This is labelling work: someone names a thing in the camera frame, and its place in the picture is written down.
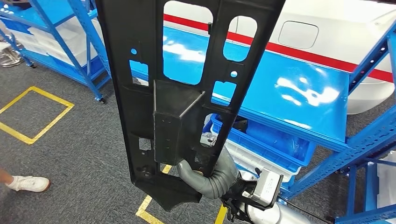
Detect yellow floor tape square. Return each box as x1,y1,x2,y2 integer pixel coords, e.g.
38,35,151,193
135,164,228,224
0,86,75,145

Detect white wrapped panel stack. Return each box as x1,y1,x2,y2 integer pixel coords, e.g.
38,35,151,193
375,151,396,208

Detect black plastic frame part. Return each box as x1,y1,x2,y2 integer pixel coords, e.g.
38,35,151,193
95,0,287,213

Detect stacked white plastic trays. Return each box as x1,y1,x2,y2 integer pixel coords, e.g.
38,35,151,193
224,139,302,183

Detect blue plastic bin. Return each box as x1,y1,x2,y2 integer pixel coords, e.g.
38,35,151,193
205,113,317,175

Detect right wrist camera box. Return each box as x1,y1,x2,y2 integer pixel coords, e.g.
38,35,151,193
251,168,284,211

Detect white car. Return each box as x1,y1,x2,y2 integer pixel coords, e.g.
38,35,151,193
163,0,396,115

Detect person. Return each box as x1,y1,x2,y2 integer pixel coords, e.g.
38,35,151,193
0,167,52,193

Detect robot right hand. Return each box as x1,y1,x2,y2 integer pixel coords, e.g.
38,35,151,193
176,132,218,190

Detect red barrier belt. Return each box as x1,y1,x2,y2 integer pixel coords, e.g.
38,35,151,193
163,14,394,84

